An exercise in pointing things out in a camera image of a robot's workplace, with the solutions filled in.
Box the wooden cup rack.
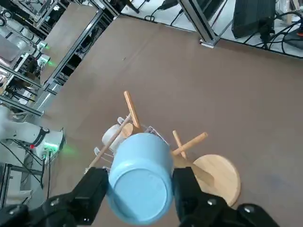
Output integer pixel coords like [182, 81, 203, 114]
[122, 91, 241, 209]

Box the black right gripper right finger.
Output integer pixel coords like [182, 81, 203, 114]
[172, 166, 280, 227]

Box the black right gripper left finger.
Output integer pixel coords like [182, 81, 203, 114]
[0, 166, 110, 227]

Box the neighbouring brown table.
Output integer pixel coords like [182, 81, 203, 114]
[38, 0, 105, 96]

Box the blue cup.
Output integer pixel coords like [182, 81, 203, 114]
[105, 132, 175, 226]

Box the black power supply box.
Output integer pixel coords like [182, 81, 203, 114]
[231, 0, 277, 40]

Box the white wire rack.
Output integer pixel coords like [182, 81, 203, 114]
[84, 115, 171, 176]

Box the aluminium frame post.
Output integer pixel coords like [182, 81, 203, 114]
[179, 0, 223, 47]

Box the white mug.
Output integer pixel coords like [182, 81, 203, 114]
[101, 124, 126, 152]

